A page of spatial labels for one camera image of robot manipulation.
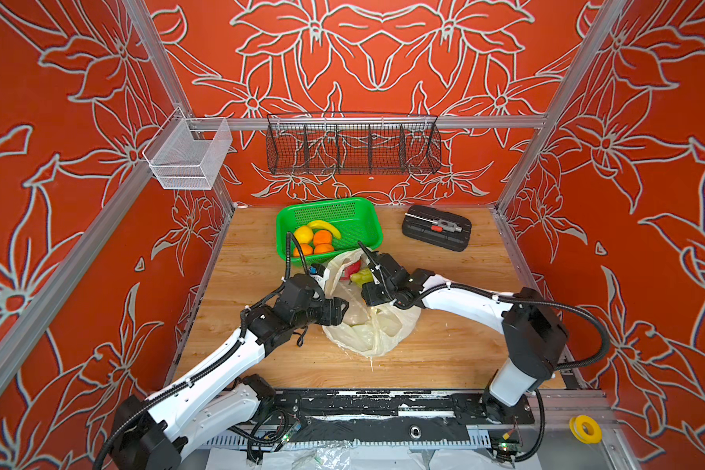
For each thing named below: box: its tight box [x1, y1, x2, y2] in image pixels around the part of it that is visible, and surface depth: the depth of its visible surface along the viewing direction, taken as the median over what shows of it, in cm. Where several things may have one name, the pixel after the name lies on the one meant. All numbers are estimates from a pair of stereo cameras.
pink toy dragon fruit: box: [338, 259, 362, 282], surface depth 94 cm
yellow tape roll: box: [568, 415, 604, 445], surface depth 71 cm
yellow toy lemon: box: [293, 225, 314, 244], surface depth 106 cm
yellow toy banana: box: [307, 220, 342, 240], surface depth 112 cm
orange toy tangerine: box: [313, 242, 334, 255], surface depth 100 cm
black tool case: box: [401, 204, 473, 252], surface depth 106 cm
